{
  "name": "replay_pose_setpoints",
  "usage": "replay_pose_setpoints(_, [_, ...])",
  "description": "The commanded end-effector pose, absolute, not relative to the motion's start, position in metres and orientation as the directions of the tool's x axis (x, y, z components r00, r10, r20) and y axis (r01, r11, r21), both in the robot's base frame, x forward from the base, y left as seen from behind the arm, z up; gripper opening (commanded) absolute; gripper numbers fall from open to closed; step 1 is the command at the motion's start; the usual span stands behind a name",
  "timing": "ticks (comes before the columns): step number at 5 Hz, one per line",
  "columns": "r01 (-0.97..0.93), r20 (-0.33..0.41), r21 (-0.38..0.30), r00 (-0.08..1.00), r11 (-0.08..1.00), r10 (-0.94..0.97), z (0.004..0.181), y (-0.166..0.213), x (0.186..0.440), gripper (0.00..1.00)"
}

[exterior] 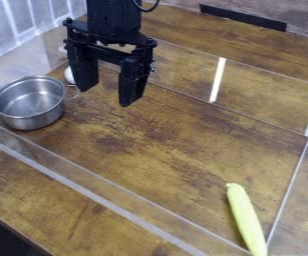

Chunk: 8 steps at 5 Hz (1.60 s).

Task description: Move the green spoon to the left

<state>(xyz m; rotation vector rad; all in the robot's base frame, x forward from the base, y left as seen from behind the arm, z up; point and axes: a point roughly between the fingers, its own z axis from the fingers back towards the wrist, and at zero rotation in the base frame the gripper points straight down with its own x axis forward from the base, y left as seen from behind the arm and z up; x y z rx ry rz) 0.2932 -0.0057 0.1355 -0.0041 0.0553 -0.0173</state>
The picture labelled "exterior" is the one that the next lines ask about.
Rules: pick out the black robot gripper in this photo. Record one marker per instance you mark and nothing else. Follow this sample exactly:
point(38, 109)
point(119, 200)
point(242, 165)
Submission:
point(110, 37)

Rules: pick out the green handled metal spoon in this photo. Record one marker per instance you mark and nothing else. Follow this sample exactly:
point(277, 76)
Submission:
point(246, 219)

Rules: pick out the white toy mushroom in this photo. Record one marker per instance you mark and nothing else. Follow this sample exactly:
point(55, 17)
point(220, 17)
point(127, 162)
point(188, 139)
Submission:
point(69, 76)

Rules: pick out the small steel pot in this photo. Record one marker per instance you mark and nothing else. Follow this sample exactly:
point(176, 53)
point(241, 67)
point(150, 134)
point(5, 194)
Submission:
point(33, 102)

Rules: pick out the black bar on table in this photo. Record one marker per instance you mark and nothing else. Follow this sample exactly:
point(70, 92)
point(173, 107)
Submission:
point(245, 18)

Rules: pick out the clear acrylic barrier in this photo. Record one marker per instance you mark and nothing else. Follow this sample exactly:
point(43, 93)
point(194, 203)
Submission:
point(126, 180)

